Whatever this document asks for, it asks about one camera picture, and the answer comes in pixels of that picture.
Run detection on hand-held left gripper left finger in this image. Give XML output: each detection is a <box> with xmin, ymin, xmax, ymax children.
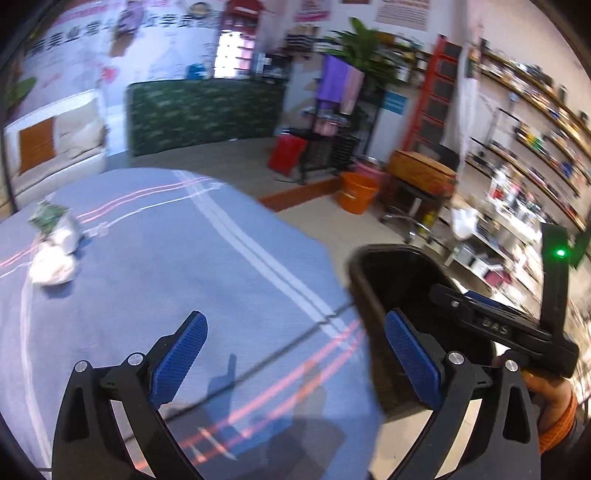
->
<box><xmin>52</xmin><ymin>311</ymin><xmax>208</xmax><ymax>480</ymax></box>

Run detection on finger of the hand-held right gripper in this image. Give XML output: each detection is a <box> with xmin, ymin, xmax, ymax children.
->
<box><xmin>428</xmin><ymin>283</ymin><xmax>477</xmax><ymax>321</ymax></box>
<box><xmin>463</xmin><ymin>290</ymin><xmax>528</xmax><ymax>320</ymax></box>

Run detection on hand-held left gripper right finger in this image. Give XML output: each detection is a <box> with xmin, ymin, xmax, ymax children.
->
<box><xmin>385</xmin><ymin>309</ymin><xmax>541</xmax><ymax>480</ymax></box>

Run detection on black plastic bin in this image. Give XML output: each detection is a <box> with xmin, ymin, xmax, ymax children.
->
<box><xmin>348</xmin><ymin>244</ymin><xmax>498</xmax><ymax>418</ymax></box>

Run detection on person's right hand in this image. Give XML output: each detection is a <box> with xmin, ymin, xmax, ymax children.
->
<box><xmin>491</xmin><ymin>349</ymin><xmax>579</xmax><ymax>454</ymax></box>

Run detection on blue striped blanket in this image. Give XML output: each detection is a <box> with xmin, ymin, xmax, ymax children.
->
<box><xmin>0</xmin><ymin>167</ymin><xmax>386</xmax><ymax>480</ymax></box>

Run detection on white bag on shelf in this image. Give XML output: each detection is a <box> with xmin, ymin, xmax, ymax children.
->
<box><xmin>451</xmin><ymin>206</ymin><xmax>482</xmax><ymax>239</ymax></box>

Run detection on dark stool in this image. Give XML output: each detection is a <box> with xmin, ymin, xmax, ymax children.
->
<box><xmin>380</xmin><ymin>181</ymin><xmax>445</xmax><ymax>244</ymax></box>

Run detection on orange bucket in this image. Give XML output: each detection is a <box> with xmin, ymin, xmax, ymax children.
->
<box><xmin>334</xmin><ymin>171</ymin><xmax>381</xmax><ymax>216</ymax></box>

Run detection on pink basin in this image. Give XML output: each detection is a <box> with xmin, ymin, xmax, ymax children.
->
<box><xmin>353</xmin><ymin>156</ymin><xmax>389</xmax><ymax>186</ymax></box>

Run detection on green silver foil packet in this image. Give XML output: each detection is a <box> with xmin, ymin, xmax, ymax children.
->
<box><xmin>29</xmin><ymin>202</ymin><xmax>85</xmax><ymax>256</ymax></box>

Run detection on black metal rack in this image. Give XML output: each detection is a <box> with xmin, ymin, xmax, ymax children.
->
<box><xmin>298</xmin><ymin>82</ymin><xmax>387</xmax><ymax>185</ymax></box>

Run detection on white hanging garment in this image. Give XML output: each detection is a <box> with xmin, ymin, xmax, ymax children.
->
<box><xmin>440</xmin><ymin>43</ymin><xmax>479</xmax><ymax>158</ymax></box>

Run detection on red ladder shelf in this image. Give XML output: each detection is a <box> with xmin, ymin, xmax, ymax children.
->
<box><xmin>401</xmin><ymin>35</ymin><xmax>463</xmax><ymax>156</ymax></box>

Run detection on white sofa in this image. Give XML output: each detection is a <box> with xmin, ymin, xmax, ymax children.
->
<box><xmin>1</xmin><ymin>89</ymin><xmax>110</xmax><ymax>206</ymax></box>

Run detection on red bag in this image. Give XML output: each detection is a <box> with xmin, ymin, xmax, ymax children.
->
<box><xmin>268</xmin><ymin>134</ymin><xmax>308</xmax><ymax>177</ymax></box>

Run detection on pink towel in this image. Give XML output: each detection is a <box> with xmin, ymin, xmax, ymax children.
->
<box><xmin>341</xmin><ymin>68</ymin><xmax>366</xmax><ymax>114</ymax></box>

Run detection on green patterned counter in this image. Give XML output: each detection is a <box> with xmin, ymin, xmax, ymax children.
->
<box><xmin>126</xmin><ymin>78</ymin><xmax>287</xmax><ymax>158</ymax></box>

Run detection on white cushion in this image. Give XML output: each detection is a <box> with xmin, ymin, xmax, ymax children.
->
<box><xmin>55</xmin><ymin>107</ymin><xmax>105</xmax><ymax>149</ymax></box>

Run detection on purple towel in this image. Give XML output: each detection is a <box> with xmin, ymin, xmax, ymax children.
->
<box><xmin>318</xmin><ymin>55</ymin><xmax>352</xmax><ymax>105</ymax></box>

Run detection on orange cushion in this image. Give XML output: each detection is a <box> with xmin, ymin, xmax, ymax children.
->
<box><xmin>18</xmin><ymin>117</ymin><xmax>58</xmax><ymax>175</ymax></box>

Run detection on green potted plant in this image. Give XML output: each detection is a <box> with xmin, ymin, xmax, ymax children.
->
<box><xmin>320</xmin><ymin>17</ymin><xmax>403</xmax><ymax>89</ymax></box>

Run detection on black monitor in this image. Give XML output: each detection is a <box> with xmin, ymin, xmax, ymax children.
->
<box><xmin>262</xmin><ymin>52</ymin><xmax>293</xmax><ymax>82</ymax></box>

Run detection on red phone booth cabinet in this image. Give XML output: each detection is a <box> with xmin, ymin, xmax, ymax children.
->
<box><xmin>213</xmin><ymin>0</ymin><xmax>265</xmax><ymax>81</ymax></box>

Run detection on black cable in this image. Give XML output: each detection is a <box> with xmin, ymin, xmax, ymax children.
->
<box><xmin>161</xmin><ymin>300</ymin><xmax>357</xmax><ymax>422</ymax></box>

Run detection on wooden wall shelves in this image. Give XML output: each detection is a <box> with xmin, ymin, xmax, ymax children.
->
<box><xmin>465</xmin><ymin>38</ymin><xmax>591</xmax><ymax>326</ymax></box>

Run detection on blue wall sign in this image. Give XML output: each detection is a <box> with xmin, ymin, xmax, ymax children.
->
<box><xmin>383</xmin><ymin>90</ymin><xmax>408</xmax><ymax>114</ymax></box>

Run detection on white chart wall poster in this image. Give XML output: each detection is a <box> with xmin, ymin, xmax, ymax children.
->
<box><xmin>375</xmin><ymin>0</ymin><xmax>433</xmax><ymax>31</ymax></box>

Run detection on small wall bottle rack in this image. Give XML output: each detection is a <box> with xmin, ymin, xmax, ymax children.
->
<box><xmin>283</xmin><ymin>24</ymin><xmax>318</xmax><ymax>57</ymax></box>

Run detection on large wall mural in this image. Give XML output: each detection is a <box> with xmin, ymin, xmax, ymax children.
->
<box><xmin>22</xmin><ymin>0</ymin><xmax>223</xmax><ymax>123</ymax></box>

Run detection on pink wall poster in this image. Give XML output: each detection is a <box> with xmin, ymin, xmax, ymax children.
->
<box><xmin>295</xmin><ymin>0</ymin><xmax>334</xmax><ymax>22</ymax></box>

